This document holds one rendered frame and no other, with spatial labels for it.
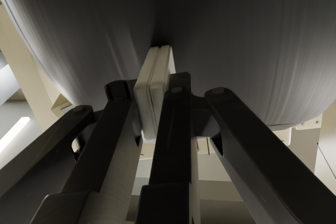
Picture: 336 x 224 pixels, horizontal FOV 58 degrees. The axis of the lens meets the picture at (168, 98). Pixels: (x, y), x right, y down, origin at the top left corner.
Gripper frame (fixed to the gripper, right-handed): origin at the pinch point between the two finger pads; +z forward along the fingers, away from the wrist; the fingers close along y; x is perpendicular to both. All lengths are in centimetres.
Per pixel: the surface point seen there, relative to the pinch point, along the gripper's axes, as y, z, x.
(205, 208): -8, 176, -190
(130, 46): -2.0, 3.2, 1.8
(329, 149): 26, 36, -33
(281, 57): 8.1, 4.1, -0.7
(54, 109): -46, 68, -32
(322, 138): 26, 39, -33
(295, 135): 101, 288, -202
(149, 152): -15, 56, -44
